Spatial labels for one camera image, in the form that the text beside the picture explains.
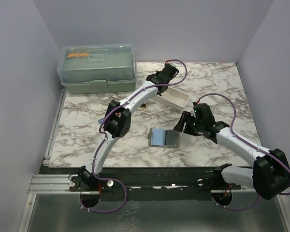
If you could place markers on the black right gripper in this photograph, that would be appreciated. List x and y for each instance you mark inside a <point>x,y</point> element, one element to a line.
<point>186,116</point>

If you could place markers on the beige card holder wallet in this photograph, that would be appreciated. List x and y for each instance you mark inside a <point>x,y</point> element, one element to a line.
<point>156,138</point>

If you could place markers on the green plastic storage box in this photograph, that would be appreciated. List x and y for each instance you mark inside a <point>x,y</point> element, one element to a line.
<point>108,68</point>

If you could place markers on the orange item inside box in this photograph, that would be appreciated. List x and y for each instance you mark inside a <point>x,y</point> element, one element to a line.
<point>77,55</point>

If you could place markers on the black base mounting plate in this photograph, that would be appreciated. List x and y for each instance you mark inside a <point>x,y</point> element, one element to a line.
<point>150,184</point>

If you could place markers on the white rectangular card tray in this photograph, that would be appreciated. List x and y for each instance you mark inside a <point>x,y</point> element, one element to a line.
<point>173,98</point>

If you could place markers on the aluminium rail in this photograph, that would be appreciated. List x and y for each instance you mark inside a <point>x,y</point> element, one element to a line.
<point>49,184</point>

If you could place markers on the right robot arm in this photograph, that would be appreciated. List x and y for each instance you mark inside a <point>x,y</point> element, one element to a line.
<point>269,172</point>

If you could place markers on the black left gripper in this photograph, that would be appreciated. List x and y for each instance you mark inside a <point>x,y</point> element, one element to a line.
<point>156,73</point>

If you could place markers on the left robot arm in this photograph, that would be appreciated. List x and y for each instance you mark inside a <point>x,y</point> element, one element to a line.
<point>117,121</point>

